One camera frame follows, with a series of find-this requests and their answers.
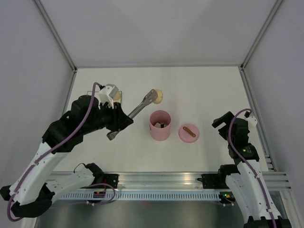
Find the white square plate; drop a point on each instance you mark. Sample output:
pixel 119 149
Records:
pixel 96 95

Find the beige round bun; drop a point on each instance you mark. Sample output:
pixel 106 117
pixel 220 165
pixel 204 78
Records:
pixel 117 96
pixel 159 97

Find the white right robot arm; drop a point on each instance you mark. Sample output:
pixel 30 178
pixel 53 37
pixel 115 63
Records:
pixel 244 178

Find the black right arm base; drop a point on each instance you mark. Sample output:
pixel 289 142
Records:
pixel 212 181

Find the aluminium rail beam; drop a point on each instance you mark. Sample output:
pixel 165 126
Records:
pixel 275 181

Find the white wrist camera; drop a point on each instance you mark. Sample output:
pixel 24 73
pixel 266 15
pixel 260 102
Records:
pixel 107 94
pixel 252 121

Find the white slotted cable duct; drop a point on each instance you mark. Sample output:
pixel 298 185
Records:
pixel 144 195

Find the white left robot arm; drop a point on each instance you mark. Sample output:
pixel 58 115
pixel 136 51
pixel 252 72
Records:
pixel 32 194

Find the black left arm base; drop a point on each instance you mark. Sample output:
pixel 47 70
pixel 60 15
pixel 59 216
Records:
pixel 111 179

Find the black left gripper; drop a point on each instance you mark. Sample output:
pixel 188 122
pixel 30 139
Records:
pixel 120 119

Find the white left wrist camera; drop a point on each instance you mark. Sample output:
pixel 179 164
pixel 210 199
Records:
pixel 107 94

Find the left aluminium frame post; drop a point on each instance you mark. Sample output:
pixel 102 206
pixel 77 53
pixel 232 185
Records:
pixel 49 24

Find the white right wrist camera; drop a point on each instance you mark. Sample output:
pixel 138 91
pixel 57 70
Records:
pixel 252 121

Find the aluminium frame post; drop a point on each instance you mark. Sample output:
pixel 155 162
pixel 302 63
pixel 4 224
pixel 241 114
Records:
pixel 49 24
pixel 273 12

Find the right aluminium frame post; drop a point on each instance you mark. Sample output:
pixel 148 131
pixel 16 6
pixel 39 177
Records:
pixel 273 12

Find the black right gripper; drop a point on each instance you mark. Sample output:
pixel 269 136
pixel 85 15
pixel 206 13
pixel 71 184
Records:
pixel 226 118

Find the white sushi roll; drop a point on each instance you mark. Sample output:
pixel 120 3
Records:
pixel 158 125

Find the pink round lid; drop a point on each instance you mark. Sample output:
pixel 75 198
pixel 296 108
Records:
pixel 188 133

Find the pink cylindrical lunch container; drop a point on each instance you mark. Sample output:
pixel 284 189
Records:
pixel 160 116

